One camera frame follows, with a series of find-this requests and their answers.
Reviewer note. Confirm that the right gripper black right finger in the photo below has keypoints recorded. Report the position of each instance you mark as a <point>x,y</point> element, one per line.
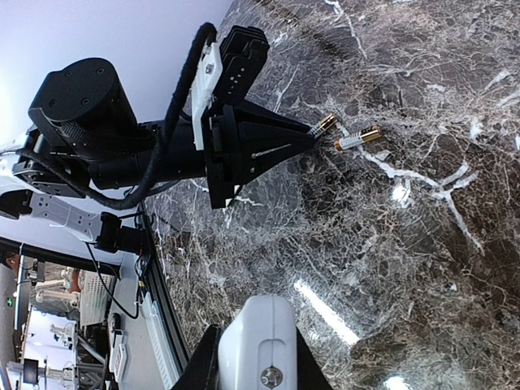
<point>309,373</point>

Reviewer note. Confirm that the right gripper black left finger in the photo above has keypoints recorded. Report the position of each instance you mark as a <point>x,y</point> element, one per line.
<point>202,371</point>

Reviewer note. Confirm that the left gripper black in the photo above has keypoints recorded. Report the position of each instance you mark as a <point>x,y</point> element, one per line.
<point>233,153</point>

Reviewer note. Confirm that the white remote control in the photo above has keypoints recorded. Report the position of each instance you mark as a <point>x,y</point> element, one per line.
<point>258,350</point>

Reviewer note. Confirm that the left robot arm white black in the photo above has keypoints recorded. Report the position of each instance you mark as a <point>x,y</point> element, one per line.
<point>86,157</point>

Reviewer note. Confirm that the black front rail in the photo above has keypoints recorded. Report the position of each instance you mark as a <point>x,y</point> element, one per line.
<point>156,284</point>

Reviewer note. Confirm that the white slotted cable duct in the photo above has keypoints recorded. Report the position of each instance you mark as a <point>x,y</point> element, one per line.
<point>158,337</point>

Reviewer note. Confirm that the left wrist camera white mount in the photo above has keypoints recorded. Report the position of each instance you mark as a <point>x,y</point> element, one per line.
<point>225,73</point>

